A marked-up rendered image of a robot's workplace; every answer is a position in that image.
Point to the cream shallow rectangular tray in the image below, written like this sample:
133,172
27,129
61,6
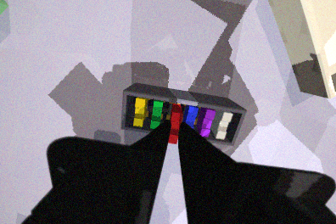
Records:
308,30

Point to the dark grey fuse block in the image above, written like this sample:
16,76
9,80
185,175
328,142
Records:
218,120

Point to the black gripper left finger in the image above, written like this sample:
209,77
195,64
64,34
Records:
100,164

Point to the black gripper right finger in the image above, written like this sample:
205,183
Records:
216,186

